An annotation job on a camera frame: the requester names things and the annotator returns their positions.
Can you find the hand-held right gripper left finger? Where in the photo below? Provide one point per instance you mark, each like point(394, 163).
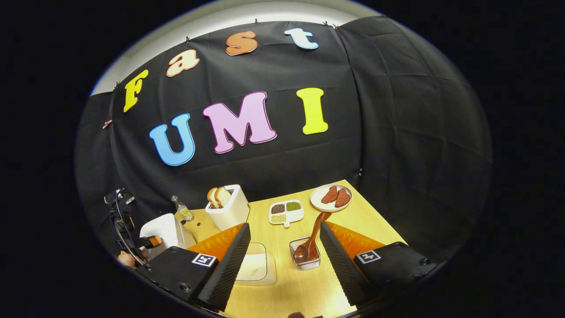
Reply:
point(227, 269)

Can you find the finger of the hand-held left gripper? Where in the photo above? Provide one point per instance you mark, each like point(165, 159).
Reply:
point(152, 241)

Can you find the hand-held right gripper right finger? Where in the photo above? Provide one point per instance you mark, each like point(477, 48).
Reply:
point(342, 269)

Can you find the white rice cooker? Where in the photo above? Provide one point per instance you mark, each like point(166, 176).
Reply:
point(165, 229)

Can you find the white rice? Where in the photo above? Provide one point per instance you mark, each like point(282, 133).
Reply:
point(252, 267)

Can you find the brown wooden spoon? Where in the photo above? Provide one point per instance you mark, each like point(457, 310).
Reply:
point(315, 232)

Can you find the clear rice container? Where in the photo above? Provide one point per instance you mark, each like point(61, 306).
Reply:
point(270, 269)

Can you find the small clear glass bottle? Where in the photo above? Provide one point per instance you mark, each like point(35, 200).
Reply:
point(183, 212)

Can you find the white toaster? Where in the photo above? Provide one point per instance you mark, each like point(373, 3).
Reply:
point(229, 216)

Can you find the white divided bean dish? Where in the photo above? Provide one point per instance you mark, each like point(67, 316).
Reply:
point(296, 215)

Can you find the red meat piece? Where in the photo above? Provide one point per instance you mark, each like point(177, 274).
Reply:
point(342, 198)
point(330, 194)

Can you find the white round plate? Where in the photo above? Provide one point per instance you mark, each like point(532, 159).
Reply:
point(317, 202)

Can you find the toasted bread slice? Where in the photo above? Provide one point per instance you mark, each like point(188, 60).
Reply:
point(212, 198)
point(223, 195)

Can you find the copper backdrop clip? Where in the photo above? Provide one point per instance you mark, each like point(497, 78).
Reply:
point(107, 124)

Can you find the row of small black clips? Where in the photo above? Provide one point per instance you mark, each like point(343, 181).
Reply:
point(255, 20)

